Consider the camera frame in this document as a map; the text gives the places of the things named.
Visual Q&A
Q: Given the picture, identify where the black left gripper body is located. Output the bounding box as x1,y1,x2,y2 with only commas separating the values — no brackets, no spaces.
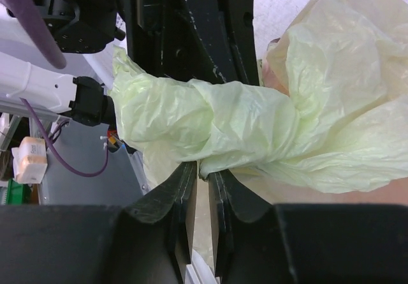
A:
33,0,126,54

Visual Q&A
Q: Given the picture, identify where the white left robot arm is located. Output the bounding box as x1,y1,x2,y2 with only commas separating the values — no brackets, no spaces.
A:
1,0,258,126

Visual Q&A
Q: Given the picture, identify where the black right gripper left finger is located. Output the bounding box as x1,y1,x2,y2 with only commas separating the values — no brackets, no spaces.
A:
1,162,197,283

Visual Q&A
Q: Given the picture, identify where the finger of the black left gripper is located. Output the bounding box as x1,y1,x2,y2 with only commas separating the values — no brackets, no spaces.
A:
183,0,259,86
122,0,192,80

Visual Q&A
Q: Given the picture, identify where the light green plastic bag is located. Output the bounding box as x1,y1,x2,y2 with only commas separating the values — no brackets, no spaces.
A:
110,0,407,208

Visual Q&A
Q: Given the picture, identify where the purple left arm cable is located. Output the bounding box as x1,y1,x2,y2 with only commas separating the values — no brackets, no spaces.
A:
0,0,111,178

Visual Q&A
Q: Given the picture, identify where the small box on floor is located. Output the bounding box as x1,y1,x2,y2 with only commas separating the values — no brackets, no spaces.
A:
11,137,48,184

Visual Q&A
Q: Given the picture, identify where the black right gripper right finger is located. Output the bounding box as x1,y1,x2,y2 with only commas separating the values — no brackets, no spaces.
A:
208,170,407,283

